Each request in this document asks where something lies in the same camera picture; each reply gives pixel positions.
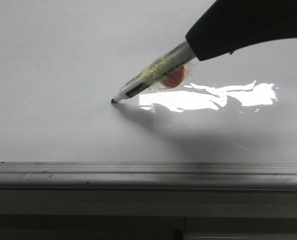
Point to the red round magnet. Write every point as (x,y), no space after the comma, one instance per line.
(175,78)

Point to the aluminium whiteboard frame rail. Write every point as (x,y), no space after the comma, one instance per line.
(149,175)

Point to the white black whiteboard marker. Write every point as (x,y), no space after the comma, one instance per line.
(156,72)

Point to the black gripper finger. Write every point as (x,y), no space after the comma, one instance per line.
(229,25)

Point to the white whiteboard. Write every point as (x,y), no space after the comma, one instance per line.
(62,61)

